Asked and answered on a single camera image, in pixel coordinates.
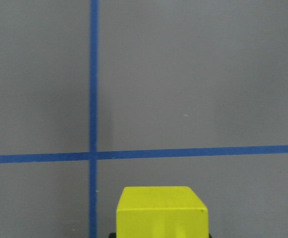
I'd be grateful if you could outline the yellow cube block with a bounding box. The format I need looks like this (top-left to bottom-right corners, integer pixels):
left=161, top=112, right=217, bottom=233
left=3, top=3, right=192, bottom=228
left=116, top=186, right=210, bottom=238

